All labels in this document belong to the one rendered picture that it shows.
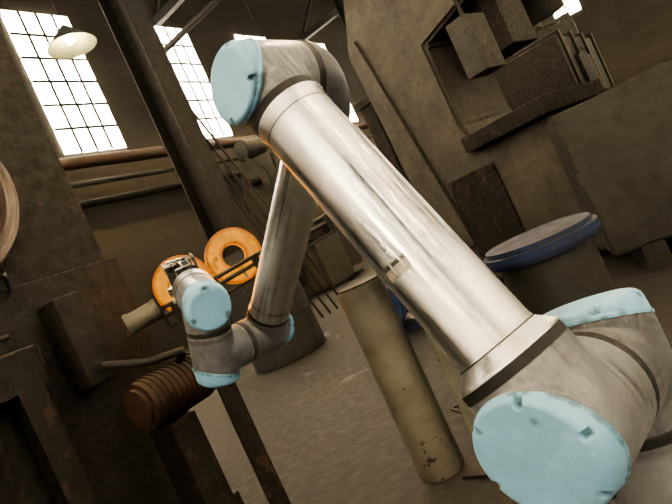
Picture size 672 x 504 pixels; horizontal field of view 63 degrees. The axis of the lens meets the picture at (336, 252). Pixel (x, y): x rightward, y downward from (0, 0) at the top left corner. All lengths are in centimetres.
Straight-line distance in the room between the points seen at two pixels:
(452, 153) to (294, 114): 269
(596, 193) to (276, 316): 165
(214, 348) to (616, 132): 186
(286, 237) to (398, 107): 262
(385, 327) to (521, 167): 201
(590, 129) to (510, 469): 194
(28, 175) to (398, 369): 117
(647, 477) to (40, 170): 163
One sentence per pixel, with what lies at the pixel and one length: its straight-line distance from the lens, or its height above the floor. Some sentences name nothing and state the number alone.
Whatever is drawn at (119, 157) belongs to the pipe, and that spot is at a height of 317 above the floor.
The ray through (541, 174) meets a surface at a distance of 315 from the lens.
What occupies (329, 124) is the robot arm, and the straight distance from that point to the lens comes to 73.
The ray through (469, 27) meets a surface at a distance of 302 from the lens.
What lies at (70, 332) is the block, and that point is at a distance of 150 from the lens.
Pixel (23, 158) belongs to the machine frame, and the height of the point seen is 123.
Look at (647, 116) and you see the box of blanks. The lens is 249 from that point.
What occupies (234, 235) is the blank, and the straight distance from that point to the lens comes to 154.
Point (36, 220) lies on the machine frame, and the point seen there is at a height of 104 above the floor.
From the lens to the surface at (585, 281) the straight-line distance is 152.
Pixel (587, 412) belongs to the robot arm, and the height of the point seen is 38.
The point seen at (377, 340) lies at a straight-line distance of 134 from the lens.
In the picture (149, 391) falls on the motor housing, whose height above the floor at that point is 50.
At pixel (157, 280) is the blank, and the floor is 74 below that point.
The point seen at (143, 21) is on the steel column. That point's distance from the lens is 626.
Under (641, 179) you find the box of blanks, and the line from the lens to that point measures 249.
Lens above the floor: 63
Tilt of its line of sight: 1 degrees down
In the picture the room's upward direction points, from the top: 25 degrees counter-clockwise
